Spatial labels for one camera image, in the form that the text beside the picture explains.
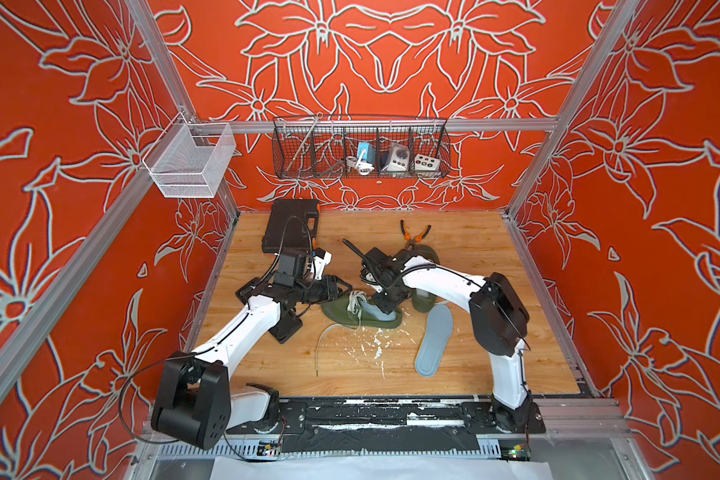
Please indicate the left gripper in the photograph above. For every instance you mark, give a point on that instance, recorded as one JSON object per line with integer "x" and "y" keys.
{"x": 330, "y": 287}

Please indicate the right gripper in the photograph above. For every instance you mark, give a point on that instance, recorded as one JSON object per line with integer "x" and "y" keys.
{"x": 386, "y": 307}

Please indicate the grey insole being inserted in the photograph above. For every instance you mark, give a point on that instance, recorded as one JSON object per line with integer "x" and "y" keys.
{"x": 369, "y": 310}

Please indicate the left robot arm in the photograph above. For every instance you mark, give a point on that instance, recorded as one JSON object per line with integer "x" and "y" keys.
{"x": 195, "y": 403}

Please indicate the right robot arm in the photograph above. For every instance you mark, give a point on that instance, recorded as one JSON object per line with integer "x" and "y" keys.
{"x": 498, "y": 317}

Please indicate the grey insole on table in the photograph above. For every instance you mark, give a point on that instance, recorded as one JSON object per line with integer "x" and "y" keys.
{"x": 438, "y": 330}

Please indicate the black tool case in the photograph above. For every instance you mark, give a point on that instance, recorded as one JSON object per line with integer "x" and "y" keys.
{"x": 292, "y": 226}

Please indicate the white dotted box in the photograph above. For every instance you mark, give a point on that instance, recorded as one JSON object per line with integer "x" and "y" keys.
{"x": 426, "y": 165}

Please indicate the blue white box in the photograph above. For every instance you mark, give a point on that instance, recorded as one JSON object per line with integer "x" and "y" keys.
{"x": 366, "y": 156}

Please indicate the clear plastic bin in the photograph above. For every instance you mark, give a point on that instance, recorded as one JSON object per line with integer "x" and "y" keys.
{"x": 182, "y": 168}

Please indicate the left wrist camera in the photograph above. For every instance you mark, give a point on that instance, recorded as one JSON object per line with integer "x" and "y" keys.
{"x": 320, "y": 259}

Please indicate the black wire basket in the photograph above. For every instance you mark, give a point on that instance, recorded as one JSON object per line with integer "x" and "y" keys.
{"x": 329, "y": 147}

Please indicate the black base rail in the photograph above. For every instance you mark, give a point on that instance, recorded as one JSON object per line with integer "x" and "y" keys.
{"x": 398, "y": 425}

